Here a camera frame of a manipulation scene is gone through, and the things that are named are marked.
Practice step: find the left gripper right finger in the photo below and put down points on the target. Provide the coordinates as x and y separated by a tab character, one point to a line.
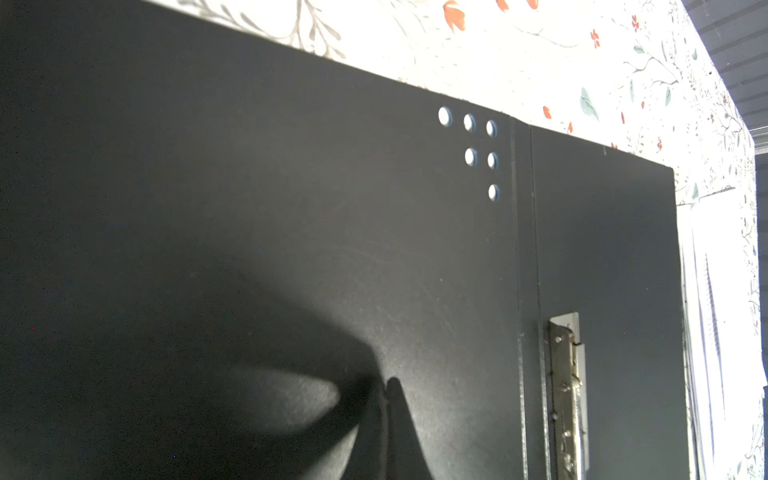
405	457

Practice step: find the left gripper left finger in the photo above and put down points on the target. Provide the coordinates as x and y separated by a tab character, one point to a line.
368	457

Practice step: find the metal folder lever clip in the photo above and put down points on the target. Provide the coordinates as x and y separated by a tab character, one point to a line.
569	396

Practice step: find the blue folder black inside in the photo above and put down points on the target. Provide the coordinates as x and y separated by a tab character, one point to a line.
212	246

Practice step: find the white printed paper stack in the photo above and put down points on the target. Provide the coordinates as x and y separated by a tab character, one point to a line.
725	378

